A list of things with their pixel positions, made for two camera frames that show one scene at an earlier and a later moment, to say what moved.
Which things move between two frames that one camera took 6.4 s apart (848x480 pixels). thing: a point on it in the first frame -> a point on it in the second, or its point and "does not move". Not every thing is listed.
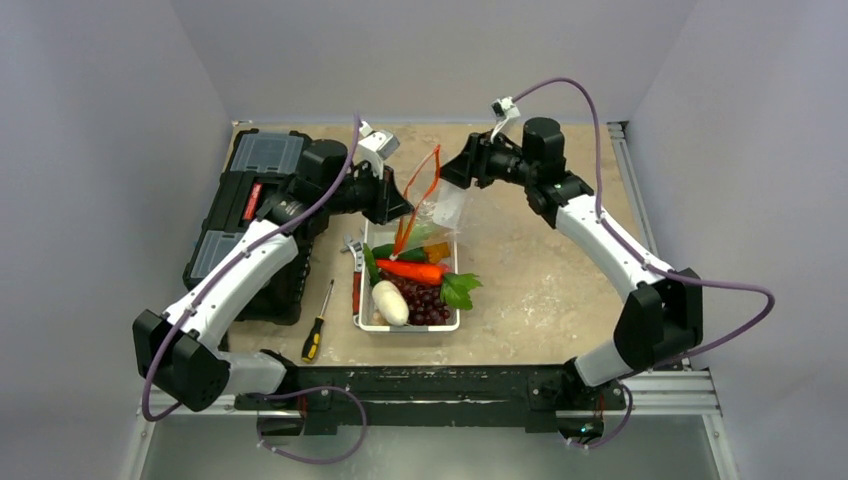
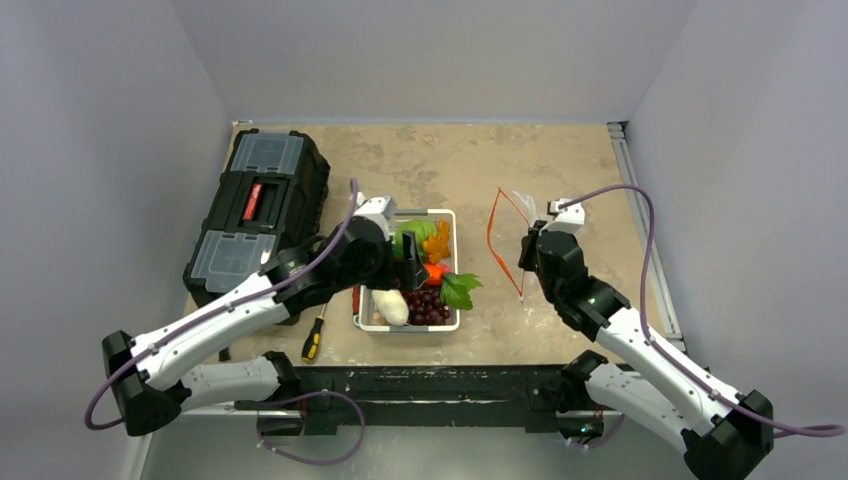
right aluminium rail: x=633 y=186 does not move
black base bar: x=329 y=397 does not move
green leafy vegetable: x=456 y=287 does not move
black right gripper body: x=475 y=162 -> x=532 y=246
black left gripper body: x=366 y=193 -> x=391 y=273
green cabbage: x=419 y=232 does not move
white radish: x=390 y=301 does not move
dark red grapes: x=425 y=304 does not move
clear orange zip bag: x=432 y=211 -> x=507 y=231
